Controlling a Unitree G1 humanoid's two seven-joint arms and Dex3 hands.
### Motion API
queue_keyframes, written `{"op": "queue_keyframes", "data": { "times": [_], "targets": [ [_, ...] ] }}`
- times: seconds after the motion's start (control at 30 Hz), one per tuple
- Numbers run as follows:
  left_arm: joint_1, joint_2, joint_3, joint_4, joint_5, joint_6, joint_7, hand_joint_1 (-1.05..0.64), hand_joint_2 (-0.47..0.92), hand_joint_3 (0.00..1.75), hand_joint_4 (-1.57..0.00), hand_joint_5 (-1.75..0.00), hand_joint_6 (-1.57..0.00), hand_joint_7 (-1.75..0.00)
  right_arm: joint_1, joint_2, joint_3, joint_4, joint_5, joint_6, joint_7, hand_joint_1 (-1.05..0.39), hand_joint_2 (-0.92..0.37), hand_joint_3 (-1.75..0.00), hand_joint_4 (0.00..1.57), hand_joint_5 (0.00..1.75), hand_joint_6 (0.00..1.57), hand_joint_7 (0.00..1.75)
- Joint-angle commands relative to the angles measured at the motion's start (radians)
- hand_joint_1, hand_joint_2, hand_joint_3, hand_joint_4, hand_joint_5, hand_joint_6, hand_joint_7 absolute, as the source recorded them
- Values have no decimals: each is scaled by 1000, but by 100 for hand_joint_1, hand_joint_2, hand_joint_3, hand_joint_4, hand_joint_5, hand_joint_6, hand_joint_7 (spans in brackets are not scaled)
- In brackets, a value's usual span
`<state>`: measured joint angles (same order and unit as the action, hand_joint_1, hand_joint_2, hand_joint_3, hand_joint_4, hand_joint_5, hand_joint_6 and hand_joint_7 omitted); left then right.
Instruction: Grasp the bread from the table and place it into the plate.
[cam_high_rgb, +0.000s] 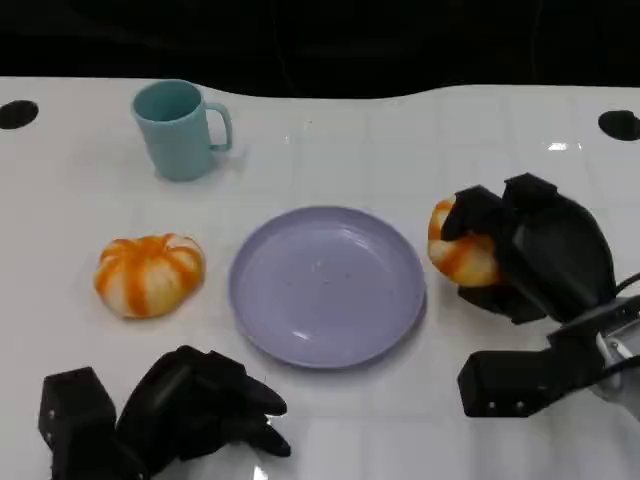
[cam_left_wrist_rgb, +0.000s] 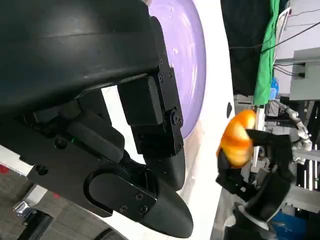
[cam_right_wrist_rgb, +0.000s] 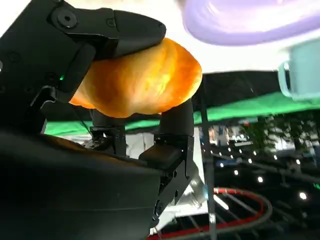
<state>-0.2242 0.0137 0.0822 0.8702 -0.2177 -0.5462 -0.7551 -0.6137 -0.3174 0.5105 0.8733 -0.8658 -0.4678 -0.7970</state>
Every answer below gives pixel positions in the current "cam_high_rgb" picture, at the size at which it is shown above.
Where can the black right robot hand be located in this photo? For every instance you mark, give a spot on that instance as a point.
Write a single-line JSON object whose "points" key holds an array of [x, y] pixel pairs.
{"points": [[540, 255]]}

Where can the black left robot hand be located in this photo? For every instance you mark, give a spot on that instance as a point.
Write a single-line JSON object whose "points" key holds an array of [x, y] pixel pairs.
{"points": [[195, 400]]}

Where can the orange white toy bread roll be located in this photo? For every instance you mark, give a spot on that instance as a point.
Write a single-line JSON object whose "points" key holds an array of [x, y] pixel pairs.
{"points": [[150, 275], [462, 255]]}

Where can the black table grommet hole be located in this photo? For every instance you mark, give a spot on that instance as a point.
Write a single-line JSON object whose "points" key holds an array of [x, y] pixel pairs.
{"points": [[17, 115], [620, 125]]}

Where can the lilac plate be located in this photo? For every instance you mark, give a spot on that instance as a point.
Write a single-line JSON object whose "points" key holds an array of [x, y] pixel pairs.
{"points": [[327, 287]]}

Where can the pale green mug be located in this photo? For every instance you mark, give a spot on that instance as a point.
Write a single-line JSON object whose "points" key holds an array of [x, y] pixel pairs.
{"points": [[175, 130]]}

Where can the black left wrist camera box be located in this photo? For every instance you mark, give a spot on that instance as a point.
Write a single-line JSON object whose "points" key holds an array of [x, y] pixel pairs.
{"points": [[75, 410]]}

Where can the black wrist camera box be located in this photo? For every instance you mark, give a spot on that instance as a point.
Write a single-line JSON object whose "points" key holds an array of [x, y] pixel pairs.
{"points": [[75, 410], [510, 382]]}

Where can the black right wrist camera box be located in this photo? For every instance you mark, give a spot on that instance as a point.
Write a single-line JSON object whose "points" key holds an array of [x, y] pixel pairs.
{"points": [[510, 382]]}

